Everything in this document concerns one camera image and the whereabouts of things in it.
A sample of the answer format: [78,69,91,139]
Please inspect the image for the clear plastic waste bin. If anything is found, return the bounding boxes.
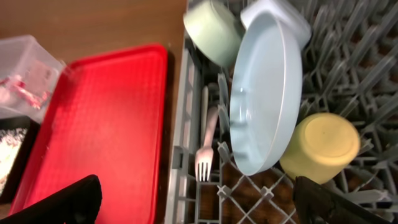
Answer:
[1,35,65,123]

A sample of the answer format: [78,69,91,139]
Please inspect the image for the white plastic fork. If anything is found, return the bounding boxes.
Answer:
[195,107,218,182]

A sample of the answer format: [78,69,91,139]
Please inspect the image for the yellow plastic cup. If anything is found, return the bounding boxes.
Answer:
[279,113,361,184]

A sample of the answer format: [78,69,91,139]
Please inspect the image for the red serving tray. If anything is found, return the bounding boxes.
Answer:
[10,44,168,223]

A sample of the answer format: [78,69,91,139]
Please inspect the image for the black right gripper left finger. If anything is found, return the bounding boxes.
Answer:
[1,175,102,224]

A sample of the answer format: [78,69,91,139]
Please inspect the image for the red snack wrapper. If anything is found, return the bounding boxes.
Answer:
[1,76,52,110]

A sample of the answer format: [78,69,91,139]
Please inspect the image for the light blue bowl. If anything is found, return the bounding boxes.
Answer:
[240,0,312,50]

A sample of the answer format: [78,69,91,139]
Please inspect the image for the black food waste tray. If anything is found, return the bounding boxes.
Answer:
[1,116,40,203]

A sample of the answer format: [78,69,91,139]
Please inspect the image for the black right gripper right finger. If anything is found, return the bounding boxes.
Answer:
[292,176,390,224]

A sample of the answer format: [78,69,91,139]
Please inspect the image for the mint green bowl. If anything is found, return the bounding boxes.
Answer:
[183,1,244,68]

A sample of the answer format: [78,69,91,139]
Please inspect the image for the light blue plate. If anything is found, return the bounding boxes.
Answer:
[229,12,303,176]

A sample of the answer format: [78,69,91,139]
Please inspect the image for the rice and food scraps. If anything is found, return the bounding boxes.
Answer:
[1,128,27,194]

